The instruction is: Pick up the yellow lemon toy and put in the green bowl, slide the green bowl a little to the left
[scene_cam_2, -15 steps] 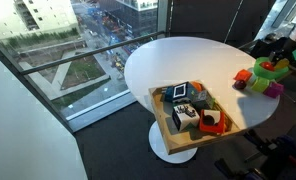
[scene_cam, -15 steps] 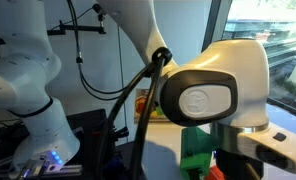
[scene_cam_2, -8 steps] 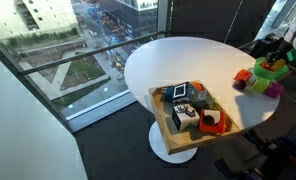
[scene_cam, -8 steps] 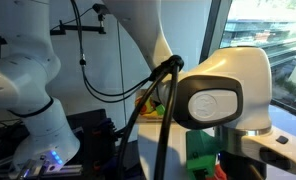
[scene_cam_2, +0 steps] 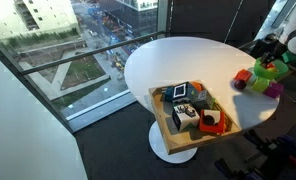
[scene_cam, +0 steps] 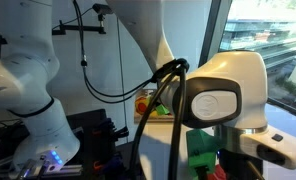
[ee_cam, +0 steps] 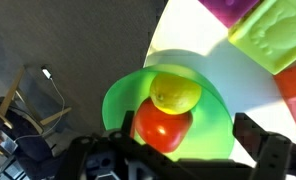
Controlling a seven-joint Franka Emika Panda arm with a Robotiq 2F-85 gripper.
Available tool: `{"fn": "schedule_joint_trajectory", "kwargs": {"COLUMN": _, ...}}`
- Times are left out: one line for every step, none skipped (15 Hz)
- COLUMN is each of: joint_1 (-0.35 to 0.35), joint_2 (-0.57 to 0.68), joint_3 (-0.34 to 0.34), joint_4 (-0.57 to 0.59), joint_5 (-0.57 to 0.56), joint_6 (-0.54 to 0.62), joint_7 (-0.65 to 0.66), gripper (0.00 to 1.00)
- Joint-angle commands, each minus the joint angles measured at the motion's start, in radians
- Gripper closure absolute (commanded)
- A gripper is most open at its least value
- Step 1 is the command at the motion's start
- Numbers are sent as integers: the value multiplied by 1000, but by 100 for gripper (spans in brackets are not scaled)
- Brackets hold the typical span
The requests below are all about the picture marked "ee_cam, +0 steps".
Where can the dark bag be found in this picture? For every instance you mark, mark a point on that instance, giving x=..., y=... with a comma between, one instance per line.
x=29, y=148

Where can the red tomato toy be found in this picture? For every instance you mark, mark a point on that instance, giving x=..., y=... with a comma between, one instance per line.
x=161, y=128

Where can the green translucent bowl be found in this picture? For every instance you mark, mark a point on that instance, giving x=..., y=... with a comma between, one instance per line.
x=211, y=130

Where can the grey tablet device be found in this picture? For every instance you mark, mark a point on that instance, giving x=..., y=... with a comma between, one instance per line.
x=8, y=143

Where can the wooden chair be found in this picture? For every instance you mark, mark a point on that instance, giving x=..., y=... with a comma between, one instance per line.
x=12, y=90

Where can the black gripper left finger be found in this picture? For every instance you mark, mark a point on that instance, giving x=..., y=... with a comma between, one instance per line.
x=121, y=156

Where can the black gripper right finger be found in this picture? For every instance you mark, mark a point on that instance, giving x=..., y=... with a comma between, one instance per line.
x=274, y=156

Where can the pink foam cube block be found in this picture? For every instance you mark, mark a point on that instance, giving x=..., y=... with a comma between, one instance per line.
x=229, y=10

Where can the lime green foam block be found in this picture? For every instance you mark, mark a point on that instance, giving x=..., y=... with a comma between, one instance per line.
x=274, y=33

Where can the yellow lemon toy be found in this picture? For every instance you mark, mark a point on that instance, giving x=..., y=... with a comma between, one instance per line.
x=176, y=93

